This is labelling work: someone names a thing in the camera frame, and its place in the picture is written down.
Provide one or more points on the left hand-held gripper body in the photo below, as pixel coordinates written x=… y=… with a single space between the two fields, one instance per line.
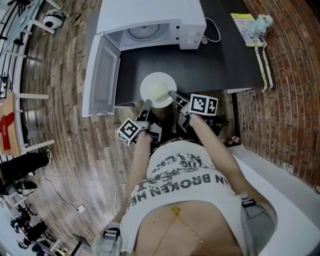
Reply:
x=128 y=131

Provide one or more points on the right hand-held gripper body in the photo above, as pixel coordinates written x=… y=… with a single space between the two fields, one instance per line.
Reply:
x=202 y=105

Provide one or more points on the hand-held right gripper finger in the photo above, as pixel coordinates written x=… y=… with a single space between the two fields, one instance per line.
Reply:
x=175 y=94

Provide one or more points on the white plate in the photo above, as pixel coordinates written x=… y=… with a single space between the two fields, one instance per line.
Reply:
x=155 y=80

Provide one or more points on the white microwave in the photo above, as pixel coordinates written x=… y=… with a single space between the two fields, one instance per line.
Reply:
x=150 y=15

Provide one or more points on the person's left forearm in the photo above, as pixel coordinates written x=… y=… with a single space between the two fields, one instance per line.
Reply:
x=140 y=165

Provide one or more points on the person's right forearm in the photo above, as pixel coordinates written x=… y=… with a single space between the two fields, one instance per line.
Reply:
x=212 y=145

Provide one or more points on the black stand under table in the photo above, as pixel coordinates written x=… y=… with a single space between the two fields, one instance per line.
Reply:
x=217 y=123

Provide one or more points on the red and white small object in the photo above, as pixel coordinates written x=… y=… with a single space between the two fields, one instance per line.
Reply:
x=233 y=141

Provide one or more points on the white printed t-shirt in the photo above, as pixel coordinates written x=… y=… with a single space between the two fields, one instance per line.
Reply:
x=185 y=175

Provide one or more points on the yellow-green book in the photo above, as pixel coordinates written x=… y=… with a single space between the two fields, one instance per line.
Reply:
x=243 y=25

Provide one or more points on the teal plush toy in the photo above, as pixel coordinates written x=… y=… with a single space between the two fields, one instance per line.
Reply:
x=261 y=23

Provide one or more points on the red t-shirt shaped cutout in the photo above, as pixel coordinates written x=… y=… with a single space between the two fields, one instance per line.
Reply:
x=7 y=130

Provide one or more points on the white counter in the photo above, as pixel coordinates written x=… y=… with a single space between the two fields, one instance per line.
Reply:
x=280 y=200

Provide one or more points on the white round robot toy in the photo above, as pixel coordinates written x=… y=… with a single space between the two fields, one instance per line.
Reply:
x=52 y=20

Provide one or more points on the white frame desk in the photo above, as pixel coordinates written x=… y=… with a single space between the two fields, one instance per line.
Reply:
x=20 y=75

